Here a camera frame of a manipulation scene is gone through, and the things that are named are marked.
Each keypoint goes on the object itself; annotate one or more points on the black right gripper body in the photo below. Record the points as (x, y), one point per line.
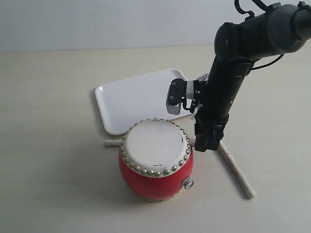
(208, 127)

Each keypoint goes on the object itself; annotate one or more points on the white wooden drumstick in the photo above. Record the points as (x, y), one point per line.
(111, 143)
(245, 185)

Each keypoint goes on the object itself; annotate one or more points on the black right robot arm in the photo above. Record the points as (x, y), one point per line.
(279, 30)

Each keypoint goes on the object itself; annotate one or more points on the red small drum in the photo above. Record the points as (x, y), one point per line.
(156, 159)

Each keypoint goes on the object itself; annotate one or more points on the white plastic tray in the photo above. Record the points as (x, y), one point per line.
(123, 103)

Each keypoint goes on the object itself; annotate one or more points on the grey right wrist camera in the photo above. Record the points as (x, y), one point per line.
(176, 96)

